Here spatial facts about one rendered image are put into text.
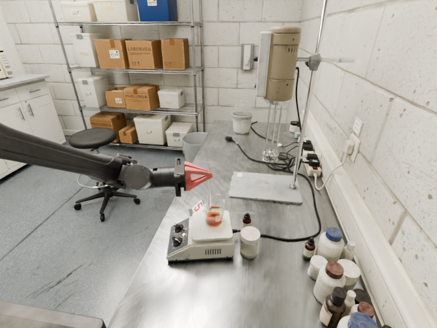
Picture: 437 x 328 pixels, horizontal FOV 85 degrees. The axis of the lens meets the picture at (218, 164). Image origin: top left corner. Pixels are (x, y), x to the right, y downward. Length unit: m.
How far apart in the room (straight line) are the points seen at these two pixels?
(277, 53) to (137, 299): 0.82
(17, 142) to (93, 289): 1.41
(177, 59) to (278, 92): 1.94
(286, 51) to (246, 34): 2.08
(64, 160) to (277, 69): 0.66
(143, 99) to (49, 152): 2.41
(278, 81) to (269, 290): 0.63
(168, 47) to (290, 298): 2.43
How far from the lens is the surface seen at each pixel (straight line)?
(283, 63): 0.86
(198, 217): 0.78
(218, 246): 0.73
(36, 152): 0.48
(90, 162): 0.56
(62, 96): 3.98
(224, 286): 0.73
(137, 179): 0.57
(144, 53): 2.82
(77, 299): 1.79
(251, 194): 1.01
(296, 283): 0.76
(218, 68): 2.98
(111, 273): 1.82
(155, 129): 2.95
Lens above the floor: 1.36
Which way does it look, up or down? 29 degrees down
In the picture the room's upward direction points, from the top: straight up
